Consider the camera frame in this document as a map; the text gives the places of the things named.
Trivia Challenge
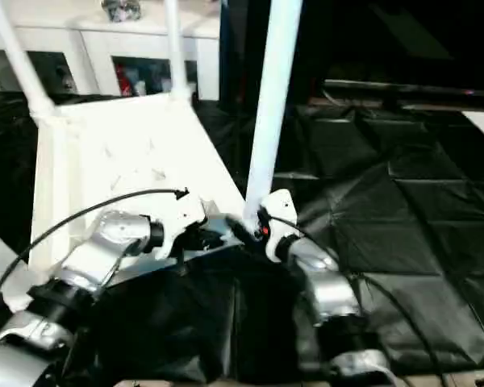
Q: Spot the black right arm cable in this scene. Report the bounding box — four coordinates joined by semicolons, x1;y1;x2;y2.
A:
261;214;445;387

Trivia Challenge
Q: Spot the white plastic table leg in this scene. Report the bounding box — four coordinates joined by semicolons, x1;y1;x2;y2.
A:
0;223;34;312
162;0;195;102
0;0;58;119
240;0;307;227

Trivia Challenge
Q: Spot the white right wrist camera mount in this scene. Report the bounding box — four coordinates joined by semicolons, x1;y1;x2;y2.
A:
261;187;299;264

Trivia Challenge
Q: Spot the white glass door cabinet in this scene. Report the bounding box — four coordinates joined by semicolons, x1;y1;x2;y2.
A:
0;0;222;102

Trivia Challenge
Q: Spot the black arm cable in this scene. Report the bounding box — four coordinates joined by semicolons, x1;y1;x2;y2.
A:
0;186;191;324
261;214;445;387

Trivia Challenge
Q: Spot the blue white patterned jar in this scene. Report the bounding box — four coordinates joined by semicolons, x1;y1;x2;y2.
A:
99;0;143;22

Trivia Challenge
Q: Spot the long dark rod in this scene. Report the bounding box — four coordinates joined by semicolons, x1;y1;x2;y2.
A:
321;78;484;101

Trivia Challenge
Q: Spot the black mat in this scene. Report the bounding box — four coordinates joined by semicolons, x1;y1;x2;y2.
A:
0;88;484;384

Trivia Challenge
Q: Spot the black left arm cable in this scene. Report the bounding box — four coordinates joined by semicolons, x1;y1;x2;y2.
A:
0;186;191;324

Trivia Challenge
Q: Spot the white plastic table top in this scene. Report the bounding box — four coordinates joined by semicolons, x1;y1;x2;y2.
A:
1;90;268;314

